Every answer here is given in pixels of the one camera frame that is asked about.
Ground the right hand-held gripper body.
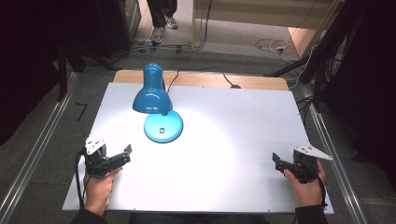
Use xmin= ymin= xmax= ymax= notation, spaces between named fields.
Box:
xmin=291 ymin=145 xmax=333 ymax=185

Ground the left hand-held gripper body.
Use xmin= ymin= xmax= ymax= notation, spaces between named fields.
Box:
xmin=83 ymin=135 xmax=110 ymax=179

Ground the blue desk lamp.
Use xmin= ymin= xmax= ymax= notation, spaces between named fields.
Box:
xmin=132 ymin=63 xmax=184 ymax=145

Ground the person's right hand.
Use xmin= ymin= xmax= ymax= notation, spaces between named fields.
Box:
xmin=283 ymin=161 xmax=328 ymax=209

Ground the person's left hand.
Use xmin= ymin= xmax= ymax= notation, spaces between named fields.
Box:
xmin=82 ymin=167 xmax=123 ymax=217

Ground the white table cover board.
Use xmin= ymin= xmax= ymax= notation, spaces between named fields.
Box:
xmin=61 ymin=81 xmax=335 ymax=216

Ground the black metal stand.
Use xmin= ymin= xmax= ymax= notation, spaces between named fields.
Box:
xmin=55 ymin=38 xmax=120 ymax=103

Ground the person's dark lap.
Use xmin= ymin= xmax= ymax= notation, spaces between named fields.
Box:
xmin=128 ymin=212 xmax=269 ymax=224

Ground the dark cabinet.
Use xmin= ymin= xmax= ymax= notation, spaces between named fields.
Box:
xmin=92 ymin=0 xmax=143 ymax=59

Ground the right hand-held gripper black cable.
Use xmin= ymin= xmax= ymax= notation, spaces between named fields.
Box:
xmin=306 ymin=160 xmax=329 ymax=209

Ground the hand-held gripper black cable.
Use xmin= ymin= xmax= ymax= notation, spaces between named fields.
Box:
xmin=74 ymin=148 xmax=87 ymax=210
xmin=306 ymin=160 xmax=329 ymax=209

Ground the left hand-held gripper black cable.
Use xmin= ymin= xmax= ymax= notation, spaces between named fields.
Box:
xmin=74 ymin=148 xmax=87 ymax=210

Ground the metal floor rail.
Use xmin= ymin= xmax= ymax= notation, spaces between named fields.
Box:
xmin=306 ymin=101 xmax=370 ymax=224
xmin=0 ymin=72 xmax=80 ymax=224

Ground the black stand with cables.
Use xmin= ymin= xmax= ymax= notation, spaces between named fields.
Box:
xmin=263 ymin=0 xmax=368 ymax=113

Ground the white floor cable with plug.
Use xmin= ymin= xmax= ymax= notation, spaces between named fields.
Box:
xmin=254 ymin=36 xmax=292 ymax=63

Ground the black lamp cable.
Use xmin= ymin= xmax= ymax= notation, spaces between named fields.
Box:
xmin=166 ymin=66 xmax=242 ymax=94

